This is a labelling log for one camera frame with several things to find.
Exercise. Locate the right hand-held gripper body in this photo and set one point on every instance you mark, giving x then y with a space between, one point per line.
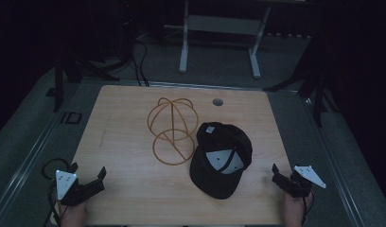
307 176

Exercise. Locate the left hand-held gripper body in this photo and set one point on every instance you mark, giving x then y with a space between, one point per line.
66 186

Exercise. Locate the black baseball cap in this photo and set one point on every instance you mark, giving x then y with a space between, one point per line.
213 181

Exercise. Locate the person's left hand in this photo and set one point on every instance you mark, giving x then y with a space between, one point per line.
73 215

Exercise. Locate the person's right hand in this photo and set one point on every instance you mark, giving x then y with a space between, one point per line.
293 209

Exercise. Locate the black tripod stand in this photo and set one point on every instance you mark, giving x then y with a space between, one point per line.
58 82
319 94

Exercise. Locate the black floor bracket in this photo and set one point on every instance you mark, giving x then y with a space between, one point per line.
71 122

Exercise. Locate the white metal desk frame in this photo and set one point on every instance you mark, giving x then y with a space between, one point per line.
222 25

